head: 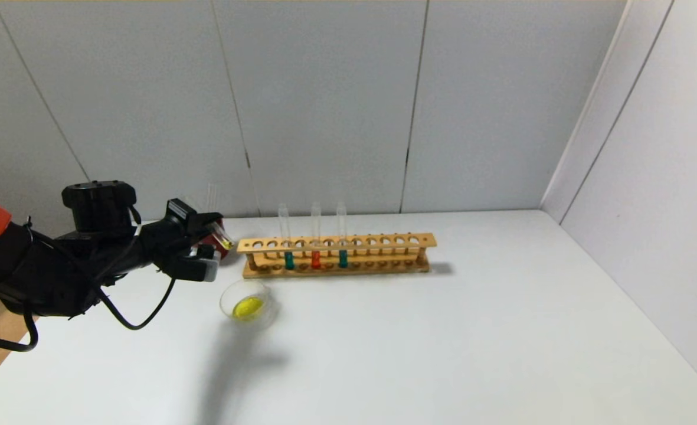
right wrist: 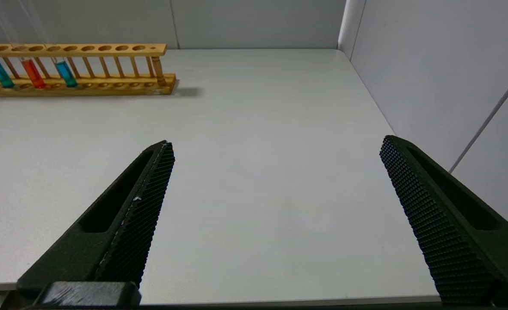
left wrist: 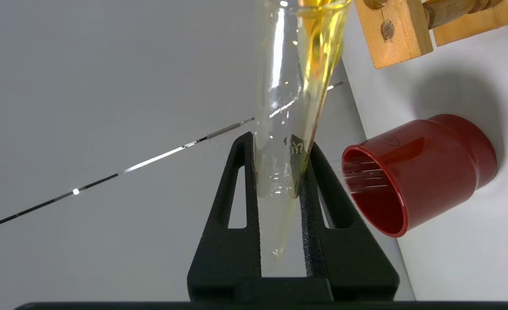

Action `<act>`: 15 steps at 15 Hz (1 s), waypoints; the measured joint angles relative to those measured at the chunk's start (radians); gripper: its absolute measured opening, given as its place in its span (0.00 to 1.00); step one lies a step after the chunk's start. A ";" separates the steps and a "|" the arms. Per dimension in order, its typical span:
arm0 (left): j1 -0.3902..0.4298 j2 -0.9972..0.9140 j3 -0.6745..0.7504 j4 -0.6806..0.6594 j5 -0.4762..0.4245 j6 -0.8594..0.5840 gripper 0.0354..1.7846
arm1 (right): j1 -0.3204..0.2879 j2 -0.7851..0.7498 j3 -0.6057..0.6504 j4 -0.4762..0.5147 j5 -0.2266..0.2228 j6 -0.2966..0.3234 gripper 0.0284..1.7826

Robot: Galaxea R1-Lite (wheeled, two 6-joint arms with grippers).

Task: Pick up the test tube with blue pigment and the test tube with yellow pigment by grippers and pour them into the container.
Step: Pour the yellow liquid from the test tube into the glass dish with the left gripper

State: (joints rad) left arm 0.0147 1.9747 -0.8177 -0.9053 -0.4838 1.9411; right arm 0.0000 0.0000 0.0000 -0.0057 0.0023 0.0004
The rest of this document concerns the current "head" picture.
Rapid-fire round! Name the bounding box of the wooden test tube rack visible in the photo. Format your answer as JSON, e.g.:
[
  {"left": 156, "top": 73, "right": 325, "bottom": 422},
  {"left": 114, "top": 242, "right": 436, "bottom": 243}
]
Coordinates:
[{"left": 237, "top": 233, "right": 437, "bottom": 279}]

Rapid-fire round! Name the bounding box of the test tube with yellow pigment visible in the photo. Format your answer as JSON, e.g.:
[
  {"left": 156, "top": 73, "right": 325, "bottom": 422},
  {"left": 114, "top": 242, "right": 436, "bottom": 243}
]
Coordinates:
[{"left": 204, "top": 224, "right": 234, "bottom": 250}]

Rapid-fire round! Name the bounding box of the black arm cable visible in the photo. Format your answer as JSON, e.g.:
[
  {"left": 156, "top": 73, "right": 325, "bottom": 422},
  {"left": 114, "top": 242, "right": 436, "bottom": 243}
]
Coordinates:
[{"left": 0, "top": 276, "right": 176, "bottom": 353}]

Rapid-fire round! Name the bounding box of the clear glass beaker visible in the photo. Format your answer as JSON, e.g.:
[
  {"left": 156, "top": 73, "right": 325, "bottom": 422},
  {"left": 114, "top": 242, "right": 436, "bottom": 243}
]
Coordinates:
[{"left": 219, "top": 279, "right": 280, "bottom": 332}]

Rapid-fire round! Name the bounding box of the test tube with red pigment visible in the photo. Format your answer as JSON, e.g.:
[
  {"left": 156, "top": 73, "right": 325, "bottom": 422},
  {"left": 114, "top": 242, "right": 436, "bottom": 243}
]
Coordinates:
[{"left": 310, "top": 202, "right": 322, "bottom": 270}]

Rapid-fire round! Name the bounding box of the test tube with blue pigment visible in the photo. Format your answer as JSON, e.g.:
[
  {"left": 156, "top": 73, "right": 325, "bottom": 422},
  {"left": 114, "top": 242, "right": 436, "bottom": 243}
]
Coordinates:
[{"left": 336, "top": 202, "right": 349, "bottom": 269}]

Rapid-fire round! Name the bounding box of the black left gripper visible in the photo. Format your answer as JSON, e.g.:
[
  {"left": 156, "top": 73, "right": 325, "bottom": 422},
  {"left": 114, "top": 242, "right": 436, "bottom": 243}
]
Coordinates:
[{"left": 140, "top": 198, "right": 224, "bottom": 266}]

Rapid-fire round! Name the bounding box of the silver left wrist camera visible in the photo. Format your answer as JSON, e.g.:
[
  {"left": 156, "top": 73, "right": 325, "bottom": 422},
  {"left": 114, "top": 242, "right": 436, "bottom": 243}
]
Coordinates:
[{"left": 190, "top": 251, "right": 221, "bottom": 283}]

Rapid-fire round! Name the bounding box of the dark red cup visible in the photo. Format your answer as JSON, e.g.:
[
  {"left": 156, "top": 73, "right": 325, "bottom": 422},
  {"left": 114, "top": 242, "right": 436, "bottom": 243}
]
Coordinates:
[{"left": 207, "top": 217, "right": 231, "bottom": 261}]

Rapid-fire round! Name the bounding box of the test tube with green pigment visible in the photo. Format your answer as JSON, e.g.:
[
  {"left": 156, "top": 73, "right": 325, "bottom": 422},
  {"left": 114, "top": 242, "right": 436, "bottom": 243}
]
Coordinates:
[{"left": 278, "top": 204, "right": 296, "bottom": 271}]

